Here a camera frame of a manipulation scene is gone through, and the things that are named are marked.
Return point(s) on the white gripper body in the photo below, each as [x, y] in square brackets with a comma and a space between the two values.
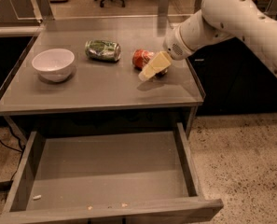
[173, 46]

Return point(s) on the grey open top drawer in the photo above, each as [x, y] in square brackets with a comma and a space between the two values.
[125, 178]

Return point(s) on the white bowl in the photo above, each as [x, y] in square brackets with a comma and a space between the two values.
[54, 65]

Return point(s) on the green soda can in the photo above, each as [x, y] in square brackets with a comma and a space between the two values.
[103, 50]

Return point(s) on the red coke can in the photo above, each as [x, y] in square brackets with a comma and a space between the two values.
[141, 57]

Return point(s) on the grey cabinet table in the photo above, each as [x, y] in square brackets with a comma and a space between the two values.
[95, 85]

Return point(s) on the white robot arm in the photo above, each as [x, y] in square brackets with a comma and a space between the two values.
[215, 22]

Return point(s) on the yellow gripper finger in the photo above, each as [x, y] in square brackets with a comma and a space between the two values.
[158, 63]

